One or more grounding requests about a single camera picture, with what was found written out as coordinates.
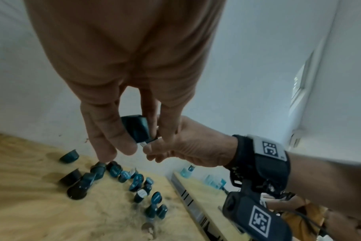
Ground person's right hand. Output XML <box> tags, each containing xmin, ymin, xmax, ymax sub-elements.
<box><xmin>143</xmin><ymin>115</ymin><xmax>239</xmax><ymax>169</ymax></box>

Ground person's left hand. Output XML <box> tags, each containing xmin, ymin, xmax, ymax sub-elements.
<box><xmin>23</xmin><ymin>0</ymin><xmax>226</xmax><ymax>163</ymax></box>

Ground dark teal coffee pod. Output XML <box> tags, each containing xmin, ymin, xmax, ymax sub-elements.
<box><xmin>121</xmin><ymin>115</ymin><xmax>163</xmax><ymax>148</ymax></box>

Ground person's right forearm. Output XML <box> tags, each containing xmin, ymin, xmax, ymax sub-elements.
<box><xmin>283</xmin><ymin>150</ymin><xmax>361</xmax><ymax>222</ymax></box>

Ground small blue bottle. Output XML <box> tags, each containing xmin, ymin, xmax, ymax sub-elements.
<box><xmin>180</xmin><ymin>164</ymin><xmax>196</xmax><ymax>179</ymax></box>

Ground clear plastic container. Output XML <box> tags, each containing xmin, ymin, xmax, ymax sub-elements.
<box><xmin>204</xmin><ymin>174</ymin><xmax>228</xmax><ymax>190</ymax></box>

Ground scattered teal capsules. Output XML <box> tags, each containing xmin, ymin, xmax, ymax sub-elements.
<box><xmin>59</xmin><ymin>149</ymin><xmax>169</xmax><ymax>220</ymax></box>

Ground person's yellow clothing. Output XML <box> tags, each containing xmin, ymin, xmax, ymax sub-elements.
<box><xmin>267</xmin><ymin>193</ymin><xmax>330</xmax><ymax>241</ymax></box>

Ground black wrist strap with marker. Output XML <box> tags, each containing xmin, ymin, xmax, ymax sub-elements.
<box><xmin>225</xmin><ymin>134</ymin><xmax>291</xmax><ymax>196</ymax></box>

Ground black wrist camera with marker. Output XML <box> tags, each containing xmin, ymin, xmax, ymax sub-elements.
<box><xmin>221</xmin><ymin>191</ymin><xmax>292</xmax><ymax>241</ymax></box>

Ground black cable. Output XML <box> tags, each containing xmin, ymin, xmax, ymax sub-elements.
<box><xmin>283</xmin><ymin>208</ymin><xmax>328</xmax><ymax>237</ymax></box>

